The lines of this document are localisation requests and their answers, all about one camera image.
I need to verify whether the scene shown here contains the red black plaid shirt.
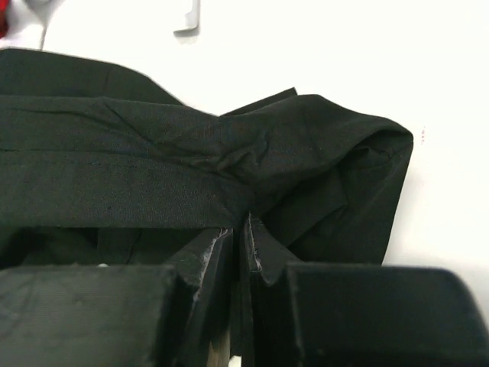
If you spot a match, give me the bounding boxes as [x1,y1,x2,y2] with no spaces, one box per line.
[0,0,11,38]

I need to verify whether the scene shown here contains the white shirt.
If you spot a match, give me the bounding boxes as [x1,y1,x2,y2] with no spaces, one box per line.
[24,0,64,50]

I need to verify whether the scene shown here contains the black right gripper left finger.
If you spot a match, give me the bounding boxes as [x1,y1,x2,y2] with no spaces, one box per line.
[1,229,234,366]

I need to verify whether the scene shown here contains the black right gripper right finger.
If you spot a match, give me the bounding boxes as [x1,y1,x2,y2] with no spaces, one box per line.
[240,216,488,366]

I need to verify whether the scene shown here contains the black button shirt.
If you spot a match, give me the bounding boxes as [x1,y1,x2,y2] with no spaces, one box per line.
[1,49,413,264]

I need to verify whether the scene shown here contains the silver white clothes rack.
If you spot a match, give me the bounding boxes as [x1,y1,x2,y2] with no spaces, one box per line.
[173,0,201,33]

